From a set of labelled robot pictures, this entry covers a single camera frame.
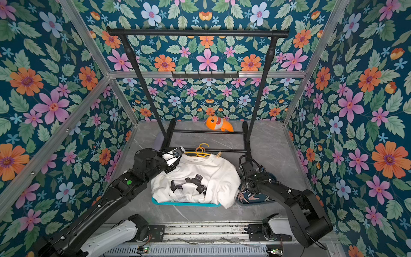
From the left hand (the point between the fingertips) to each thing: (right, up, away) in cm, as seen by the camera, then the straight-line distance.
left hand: (177, 149), depth 73 cm
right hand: (+35, -19, +17) cm, 44 cm away
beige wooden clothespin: (+20, -3, +16) cm, 26 cm away
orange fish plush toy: (+18, +15, +37) cm, 44 cm away
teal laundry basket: (+3, -30, +9) cm, 31 cm away
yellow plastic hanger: (+9, -4, +16) cm, 18 cm away
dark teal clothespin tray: (+34, -26, +11) cm, 45 cm away
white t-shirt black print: (+11, -14, +4) cm, 19 cm away
